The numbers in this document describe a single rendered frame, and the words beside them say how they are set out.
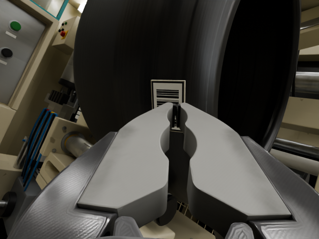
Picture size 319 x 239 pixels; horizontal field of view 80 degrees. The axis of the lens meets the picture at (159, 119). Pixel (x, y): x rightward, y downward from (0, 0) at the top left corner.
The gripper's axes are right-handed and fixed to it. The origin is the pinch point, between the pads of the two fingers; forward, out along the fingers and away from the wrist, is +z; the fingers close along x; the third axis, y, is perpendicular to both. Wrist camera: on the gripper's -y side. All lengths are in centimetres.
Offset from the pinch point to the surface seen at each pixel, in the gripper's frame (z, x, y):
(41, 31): 67, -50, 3
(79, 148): 22.0, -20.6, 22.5
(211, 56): 12.7, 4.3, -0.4
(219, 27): 14.3, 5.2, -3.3
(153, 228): 5.0, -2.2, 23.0
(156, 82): 9.5, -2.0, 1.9
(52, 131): 26.2, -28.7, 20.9
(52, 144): 24.8, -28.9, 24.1
